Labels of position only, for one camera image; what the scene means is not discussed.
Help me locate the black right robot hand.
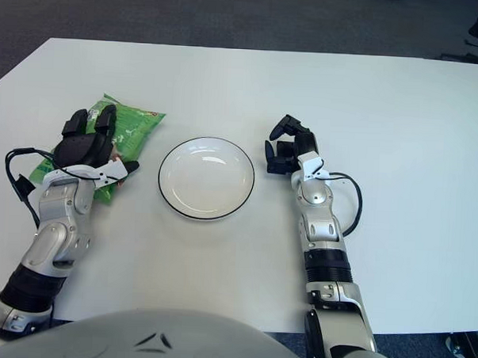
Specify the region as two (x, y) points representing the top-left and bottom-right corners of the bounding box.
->
(262, 112), (320, 176)

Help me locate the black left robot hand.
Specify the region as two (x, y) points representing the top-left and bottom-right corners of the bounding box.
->
(50, 101), (143, 179)

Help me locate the green chips bag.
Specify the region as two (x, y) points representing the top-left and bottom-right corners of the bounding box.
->
(26, 89), (167, 208)

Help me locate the white plate black rim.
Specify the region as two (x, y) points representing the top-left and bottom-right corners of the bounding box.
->
(155, 135), (258, 224)

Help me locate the grey robot torso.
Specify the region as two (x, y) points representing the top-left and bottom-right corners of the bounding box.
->
(0, 301), (317, 358)

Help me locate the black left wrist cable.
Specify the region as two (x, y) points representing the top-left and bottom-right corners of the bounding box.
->
(2, 147), (106, 232)

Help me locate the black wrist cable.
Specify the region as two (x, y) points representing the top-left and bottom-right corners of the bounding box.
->
(315, 170), (365, 237)
(2, 147), (106, 232)

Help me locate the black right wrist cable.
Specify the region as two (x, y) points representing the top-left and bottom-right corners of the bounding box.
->
(315, 170), (365, 237)

